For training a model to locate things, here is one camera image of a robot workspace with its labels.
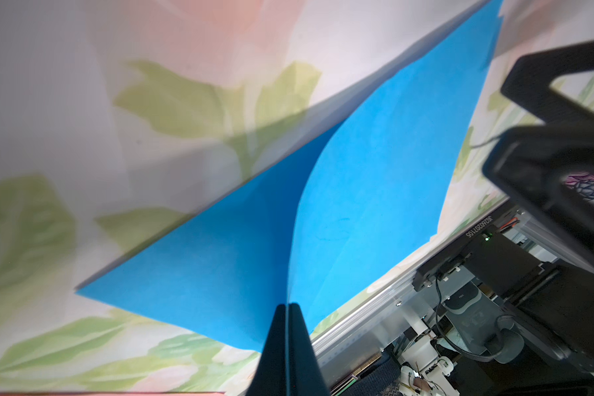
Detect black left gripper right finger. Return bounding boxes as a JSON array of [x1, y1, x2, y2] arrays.
[[288, 304, 329, 396]]

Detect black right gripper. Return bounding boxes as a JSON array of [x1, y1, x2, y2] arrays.
[[482, 41, 594, 267]]

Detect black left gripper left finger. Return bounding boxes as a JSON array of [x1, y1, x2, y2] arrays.
[[246, 305, 287, 396]]

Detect blue paper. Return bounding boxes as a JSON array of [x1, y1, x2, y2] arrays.
[[79, 1, 502, 351]]

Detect pink paper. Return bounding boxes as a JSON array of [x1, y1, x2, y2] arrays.
[[0, 392, 226, 396]]

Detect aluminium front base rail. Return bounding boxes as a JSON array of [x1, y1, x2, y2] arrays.
[[314, 201, 594, 382]]

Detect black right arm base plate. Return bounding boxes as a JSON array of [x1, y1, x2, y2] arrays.
[[412, 225, 594, 373]]

